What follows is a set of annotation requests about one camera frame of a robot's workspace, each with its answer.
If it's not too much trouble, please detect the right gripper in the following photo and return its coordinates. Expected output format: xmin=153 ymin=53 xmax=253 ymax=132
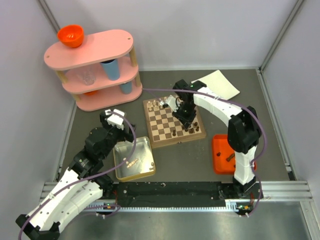
xmin=172 ymin=102 xmax=196 ymax=130

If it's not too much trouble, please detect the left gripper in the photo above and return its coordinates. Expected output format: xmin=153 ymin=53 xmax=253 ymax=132
xmin=100 ymin=111 xmax=136 ymax=159

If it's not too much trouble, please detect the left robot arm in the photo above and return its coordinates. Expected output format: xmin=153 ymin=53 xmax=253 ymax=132
xmin=15 ymin=109 xmax=137 ymax=240

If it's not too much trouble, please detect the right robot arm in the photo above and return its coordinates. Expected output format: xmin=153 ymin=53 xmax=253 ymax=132
xmin=166 ymin=79 xmax=262 ymax=198

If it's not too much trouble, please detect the wooden chess board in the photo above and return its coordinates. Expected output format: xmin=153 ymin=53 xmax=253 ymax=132
xmin=143 ymin=98 xmax=207 ymax=148

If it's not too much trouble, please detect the light piece lying in tin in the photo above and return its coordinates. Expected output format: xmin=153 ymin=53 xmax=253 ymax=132
xmin=126 ymin=158 xmax=139 ymax=169

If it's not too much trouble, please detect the square metal tin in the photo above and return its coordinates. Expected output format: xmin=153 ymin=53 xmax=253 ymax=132
xmin=113 ymin=136 xmax=156 ymax=182

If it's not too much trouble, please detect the white square plate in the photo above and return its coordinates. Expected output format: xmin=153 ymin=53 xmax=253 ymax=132
xmin=191 ymin=70 xmax=240 ymax=100

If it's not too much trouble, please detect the dark piece in tin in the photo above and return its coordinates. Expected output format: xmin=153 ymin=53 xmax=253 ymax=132
xmin=149 ymin=162 xmax=156 ymax=171

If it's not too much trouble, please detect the orange bowl under shelf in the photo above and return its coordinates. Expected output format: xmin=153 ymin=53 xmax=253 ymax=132
xmin=83 ymin=90 xmax=98 ymax=96

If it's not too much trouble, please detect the small blue cup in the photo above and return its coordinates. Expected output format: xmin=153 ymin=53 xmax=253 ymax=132
xmin=120 ymin=81 xmax=132 ymax=95

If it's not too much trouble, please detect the orange plastic tray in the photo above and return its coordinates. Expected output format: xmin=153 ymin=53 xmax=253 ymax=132
xmin=211 ymin=134 xmax=257 ymax=175

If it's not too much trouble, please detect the pink three-tier shelf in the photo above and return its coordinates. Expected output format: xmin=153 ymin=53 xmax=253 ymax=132
xmin=44 ymin=29 xmax=142 ymax=112

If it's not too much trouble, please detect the clear drinking glass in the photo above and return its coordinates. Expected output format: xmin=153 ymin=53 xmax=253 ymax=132
xmin=76 ymin=65 xmax=96 ymax=86

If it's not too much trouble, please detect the tall blue cup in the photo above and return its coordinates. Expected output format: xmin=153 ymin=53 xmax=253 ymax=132
xmin=100 ymin=59 xmax=120 ymax=81

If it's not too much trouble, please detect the orange bowl on shelf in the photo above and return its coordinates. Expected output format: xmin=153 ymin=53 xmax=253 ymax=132
xmin=57 ymin=24 xmax=85 ymax=48

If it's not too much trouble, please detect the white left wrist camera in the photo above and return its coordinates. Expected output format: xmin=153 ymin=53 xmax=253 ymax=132
xmin=104 ymin=109 xmax=125 ymax=130

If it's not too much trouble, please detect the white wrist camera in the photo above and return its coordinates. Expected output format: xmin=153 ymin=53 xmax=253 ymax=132
xmin=159 ymin=95 xmax=180 ymax=112
xmin=104 ymin=109 xmax=125 ymax=130

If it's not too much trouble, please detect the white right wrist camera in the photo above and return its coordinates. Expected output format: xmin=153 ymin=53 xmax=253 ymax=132
xmin=159 ymin=95 xmax=180 ymax=112

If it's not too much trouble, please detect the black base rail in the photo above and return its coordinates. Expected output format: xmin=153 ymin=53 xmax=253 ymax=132
xmin=113 ymin=181 xmax=251 ymax=208

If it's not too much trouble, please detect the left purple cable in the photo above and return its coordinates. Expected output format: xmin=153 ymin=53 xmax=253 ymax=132
xmin=17 ymin=111 xmax=138 ymax=240

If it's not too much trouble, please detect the purple cable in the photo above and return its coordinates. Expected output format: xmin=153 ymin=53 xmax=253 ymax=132
xmin=17 ymin=111 xmax=138 ymax=240
xmin=142 ymin=87 xmax=270 ymax=217

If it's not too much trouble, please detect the white cable duct strip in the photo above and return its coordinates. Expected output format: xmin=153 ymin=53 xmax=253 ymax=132
xmin=83 ymin=200 xmax=253 ymax=214

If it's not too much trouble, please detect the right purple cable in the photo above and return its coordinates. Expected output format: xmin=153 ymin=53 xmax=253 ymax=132
xmin=142 ymin=87 xmax=270 ymax=217

